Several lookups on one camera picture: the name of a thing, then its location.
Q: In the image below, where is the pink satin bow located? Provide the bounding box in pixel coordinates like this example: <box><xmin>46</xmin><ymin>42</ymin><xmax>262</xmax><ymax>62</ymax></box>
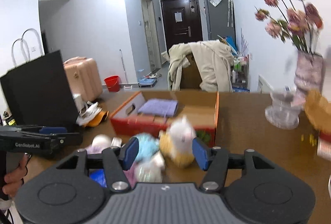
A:
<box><xmin>85</xmin><ymin>135</ymin><xmax>122</xmax><ymax>155</ymax></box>

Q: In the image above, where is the iridescent plush ball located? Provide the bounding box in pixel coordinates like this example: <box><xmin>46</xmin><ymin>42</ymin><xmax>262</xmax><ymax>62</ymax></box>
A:
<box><xmin>135</xmin><ymin>152</ymin><xmax>166</xmax><ymax>183</ymax></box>

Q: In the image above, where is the light blue plush toy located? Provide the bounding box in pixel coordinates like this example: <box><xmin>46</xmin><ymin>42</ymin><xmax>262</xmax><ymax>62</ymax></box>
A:
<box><xmin>134</xmin><ymin>133</ymin><xmax>159</xmax><ymax>162</ymax></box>

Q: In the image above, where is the yellow white plush toy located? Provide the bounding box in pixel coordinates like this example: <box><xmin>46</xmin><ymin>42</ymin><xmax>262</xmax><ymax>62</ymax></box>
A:
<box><xmin>159</xmin><ymin>116</ymin><xmax>196</xmax><ymax>168</ymax></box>

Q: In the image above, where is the person's left hand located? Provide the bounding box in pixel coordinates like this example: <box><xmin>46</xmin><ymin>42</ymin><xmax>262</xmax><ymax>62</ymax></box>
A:
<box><xmin>2</xmin><ymin>155</ymin><xmax>29</xmax><ymax>198</ymax></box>

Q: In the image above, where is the blue patterned packet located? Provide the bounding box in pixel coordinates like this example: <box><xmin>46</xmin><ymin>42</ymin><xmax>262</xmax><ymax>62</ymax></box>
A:
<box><xmin>89</xmin><ymin>169</ymin><xmax>107</xmax><ymax>188</ymax></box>

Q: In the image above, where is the black paper shopping bag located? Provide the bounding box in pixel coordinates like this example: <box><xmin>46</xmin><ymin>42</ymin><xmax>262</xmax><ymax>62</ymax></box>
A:
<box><xmin>1</xmin><ymin>38</ymin><xmax>79</xmax><ymax>131</ymax></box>

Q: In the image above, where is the red orange cardboard box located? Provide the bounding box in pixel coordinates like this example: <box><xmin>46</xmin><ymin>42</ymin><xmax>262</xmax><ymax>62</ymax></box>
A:
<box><xmin>109</xmin><ymin>90</ymin><xmax>219</xmax><ymax>146</ymax></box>

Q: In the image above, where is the pink hard-shell suitcase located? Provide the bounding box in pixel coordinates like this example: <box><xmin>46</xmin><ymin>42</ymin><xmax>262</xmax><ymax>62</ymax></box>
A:
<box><xmin>63</xmin><ymin>57</ymin><xmax>103</xmax><ymax>102</ymax></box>

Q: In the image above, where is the purple folded towel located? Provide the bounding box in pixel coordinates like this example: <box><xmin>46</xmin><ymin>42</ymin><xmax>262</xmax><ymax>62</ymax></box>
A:
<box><xmin>137</xmin><ymin>99</ymin><xmax>178</xmax><ymax>118</ymax></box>

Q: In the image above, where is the red plastic bucket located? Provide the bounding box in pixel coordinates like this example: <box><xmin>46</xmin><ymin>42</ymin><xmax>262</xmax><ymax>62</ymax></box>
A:
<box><xmin>104</xmin><ymin>75</ymin><xmax>120</xmax><ymax>93</ymax></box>

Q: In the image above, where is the clear plastic cup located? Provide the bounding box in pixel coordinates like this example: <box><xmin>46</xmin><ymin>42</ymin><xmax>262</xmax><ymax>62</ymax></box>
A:
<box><xmin>265</xmin><ymin>90</ymin><xmax>302</xmax><ymax>129</ymax></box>

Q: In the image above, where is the white mop stick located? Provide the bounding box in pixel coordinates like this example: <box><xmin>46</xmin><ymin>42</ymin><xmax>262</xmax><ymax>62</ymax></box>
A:
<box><xmin>119</xmin><ymin>49</ymin><xmax>128</xmax><ymax>84</ymax></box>

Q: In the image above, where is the brown wooden chair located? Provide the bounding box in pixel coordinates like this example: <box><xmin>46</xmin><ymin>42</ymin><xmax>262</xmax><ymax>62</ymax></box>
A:
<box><xmin>180</xmin><ymin>53</ymin><xmax>202</xmax><ymax>90</ymax></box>

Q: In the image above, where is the cluttered storage shelf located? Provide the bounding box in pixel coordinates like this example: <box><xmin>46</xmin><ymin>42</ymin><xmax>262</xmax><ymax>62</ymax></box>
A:
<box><xmin>231</xmin><ymin>56</ymin><xmax>250</xmax><ymax>92</ymax></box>

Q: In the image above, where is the beige coat on chair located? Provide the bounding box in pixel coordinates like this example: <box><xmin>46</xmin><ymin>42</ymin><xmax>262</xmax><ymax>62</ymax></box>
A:
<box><xmin>162</xmin><ymin>40</ymin><xmax>234</xmax><ymax>92</ymax></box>

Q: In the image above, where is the red white small box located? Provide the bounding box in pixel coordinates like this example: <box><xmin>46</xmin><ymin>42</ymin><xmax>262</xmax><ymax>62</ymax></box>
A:
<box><xmin>317</xmin><ymin>131</ymin><xmax>331</xmax><ymax>161</ymax></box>

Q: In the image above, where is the brown paper tray stack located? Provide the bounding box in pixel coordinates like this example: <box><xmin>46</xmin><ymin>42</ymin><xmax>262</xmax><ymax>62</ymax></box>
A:
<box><xmin>304</xmin><ymin>90</ymin><xmax>331</xmax><ymax>135</ymax></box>

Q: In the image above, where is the pink textured vase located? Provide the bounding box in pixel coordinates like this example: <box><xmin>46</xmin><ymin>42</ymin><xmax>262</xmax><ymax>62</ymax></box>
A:
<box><xmin>291</xmin><ymin>50</ymin><xmax>323</xmax><ymax>106</ymax></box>

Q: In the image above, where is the dark brown entrance door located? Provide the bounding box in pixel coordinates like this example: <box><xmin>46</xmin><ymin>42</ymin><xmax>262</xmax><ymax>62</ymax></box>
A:
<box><xmin>161</xmin><ymin>0</ymin><xmax>203</xmax><ymax>52</ymax></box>

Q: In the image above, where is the grey refrigerator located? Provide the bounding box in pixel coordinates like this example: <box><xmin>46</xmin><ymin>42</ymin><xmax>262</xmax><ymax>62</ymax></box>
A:
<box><xmin>204</xmin><ymin>0</ymin><xmax>236</xmax><ymax>42</ymax></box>

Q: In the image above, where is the dried pink flower bouquet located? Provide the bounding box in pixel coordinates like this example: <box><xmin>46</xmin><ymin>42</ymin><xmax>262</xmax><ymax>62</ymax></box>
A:
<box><xmin>255</xmin><ymin>0</ymin><xmax>324</xmax><ymax>54</ymax></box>

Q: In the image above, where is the white charger and cable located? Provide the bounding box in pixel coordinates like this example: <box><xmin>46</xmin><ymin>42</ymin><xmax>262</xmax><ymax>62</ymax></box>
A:
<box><xmin>72</xmin><ymin>93</ymin><xmax>103</xmax><ymax>126</ymax></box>

